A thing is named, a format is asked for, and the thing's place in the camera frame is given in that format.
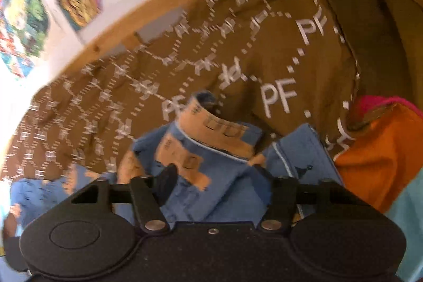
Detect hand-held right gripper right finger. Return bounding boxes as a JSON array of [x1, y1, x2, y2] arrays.
[[253, 165, 364, 233]]

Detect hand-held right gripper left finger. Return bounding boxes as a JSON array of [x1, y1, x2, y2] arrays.
[[68, 165, 179, 233]]

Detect blue pants with orange print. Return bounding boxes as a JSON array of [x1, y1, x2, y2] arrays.
[[10, 92, 344, 226]]

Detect orange cloth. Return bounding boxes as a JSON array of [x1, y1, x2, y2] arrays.
[[334, 104, 423, 215]]

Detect bright pink cloth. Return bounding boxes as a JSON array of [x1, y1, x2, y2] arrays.
[[348, 95, 415, 126]]

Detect brown printed blanket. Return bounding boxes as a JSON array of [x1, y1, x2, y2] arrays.
[[0, 0, 364, 185]]

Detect light blue cloth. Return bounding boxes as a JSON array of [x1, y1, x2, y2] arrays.
[[383, 181, 423, 238]]

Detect mustard yellow cloth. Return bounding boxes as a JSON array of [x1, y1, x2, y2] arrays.
[[258, 0, 423, 137]]

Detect colourful floral cloth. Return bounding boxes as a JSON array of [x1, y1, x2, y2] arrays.
[[0, 0, 50, 79]]

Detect wooden bed frame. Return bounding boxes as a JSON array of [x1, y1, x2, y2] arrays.
[[77, 0, 258, 58]]

